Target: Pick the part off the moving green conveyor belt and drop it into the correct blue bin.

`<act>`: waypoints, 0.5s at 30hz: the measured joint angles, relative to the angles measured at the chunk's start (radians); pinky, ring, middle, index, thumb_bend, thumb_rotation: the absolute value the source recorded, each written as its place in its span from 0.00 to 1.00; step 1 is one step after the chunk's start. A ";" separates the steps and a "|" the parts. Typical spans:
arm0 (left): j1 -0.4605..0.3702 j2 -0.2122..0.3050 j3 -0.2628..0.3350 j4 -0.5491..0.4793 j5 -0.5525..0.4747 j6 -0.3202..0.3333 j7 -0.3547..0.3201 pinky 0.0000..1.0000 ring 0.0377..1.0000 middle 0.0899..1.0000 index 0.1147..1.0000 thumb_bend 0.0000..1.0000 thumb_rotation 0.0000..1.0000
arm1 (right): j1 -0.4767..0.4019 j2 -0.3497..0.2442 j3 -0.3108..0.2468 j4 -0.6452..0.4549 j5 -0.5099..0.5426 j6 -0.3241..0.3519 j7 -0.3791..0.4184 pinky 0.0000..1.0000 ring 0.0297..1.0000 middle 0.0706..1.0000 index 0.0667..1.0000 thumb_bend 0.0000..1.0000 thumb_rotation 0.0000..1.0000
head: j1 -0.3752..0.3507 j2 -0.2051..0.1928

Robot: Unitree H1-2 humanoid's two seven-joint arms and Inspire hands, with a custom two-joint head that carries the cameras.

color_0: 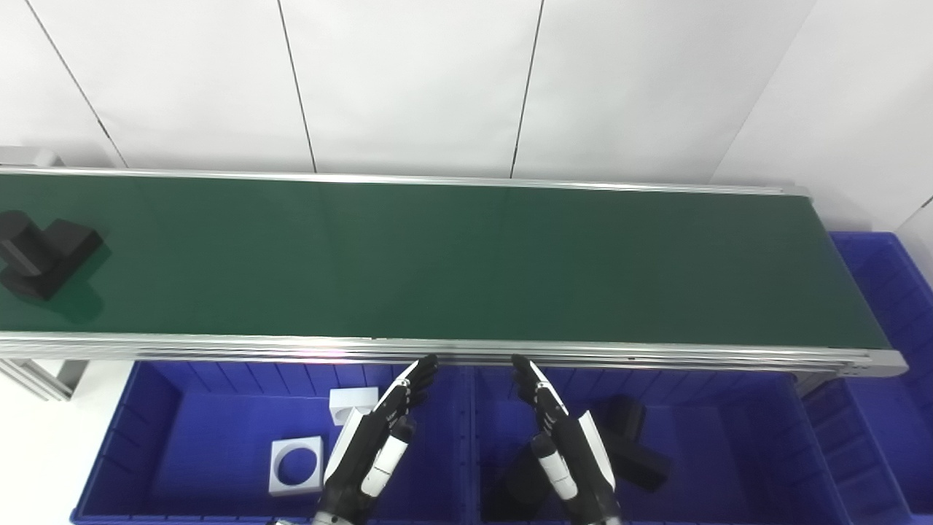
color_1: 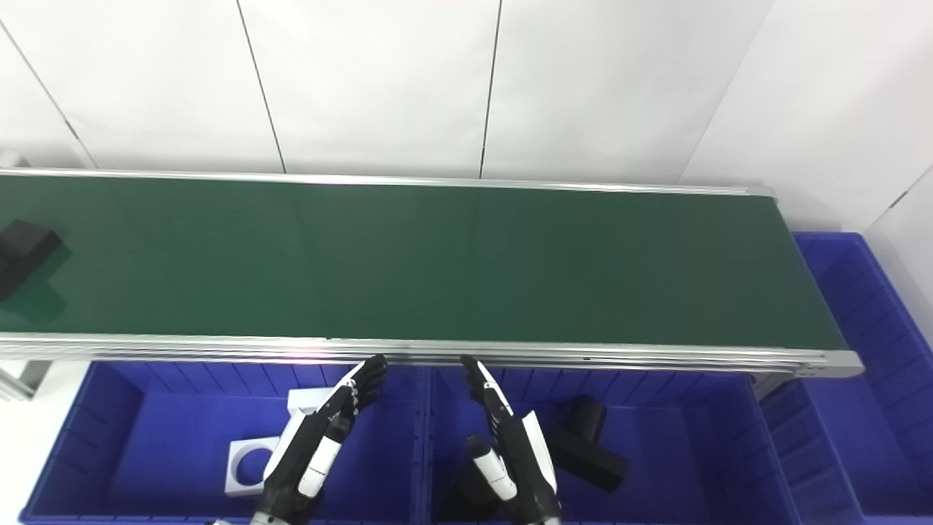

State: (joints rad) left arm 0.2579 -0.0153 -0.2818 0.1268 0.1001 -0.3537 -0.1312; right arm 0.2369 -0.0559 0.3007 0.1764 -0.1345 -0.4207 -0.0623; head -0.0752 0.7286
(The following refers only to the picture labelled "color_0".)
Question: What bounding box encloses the white block with hole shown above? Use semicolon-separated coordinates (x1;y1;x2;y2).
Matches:
268;435;324;497
329;386;380;427

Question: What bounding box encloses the blue plastic bin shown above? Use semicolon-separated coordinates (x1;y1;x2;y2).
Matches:
466;365;912;525
71;360;473;525
800;232;933;525

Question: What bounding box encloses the black cylinder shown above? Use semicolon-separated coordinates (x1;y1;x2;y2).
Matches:
594;394;673;494
0;210;102;302
481;443;555;523

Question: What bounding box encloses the grey conveyor motor housing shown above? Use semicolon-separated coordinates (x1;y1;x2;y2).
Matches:
0;146;65;170

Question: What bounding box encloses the aluminium conveyor leg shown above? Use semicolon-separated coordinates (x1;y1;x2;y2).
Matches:
0;357;90;403
793;372;835;399

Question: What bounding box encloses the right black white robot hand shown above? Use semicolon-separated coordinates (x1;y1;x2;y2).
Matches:
510;354;622;525

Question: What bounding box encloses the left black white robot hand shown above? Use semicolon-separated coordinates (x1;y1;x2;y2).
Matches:
313;354;440;525

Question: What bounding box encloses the green conveyor belt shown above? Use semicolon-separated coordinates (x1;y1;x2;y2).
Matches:
0;166;909;378
0;174;891;349

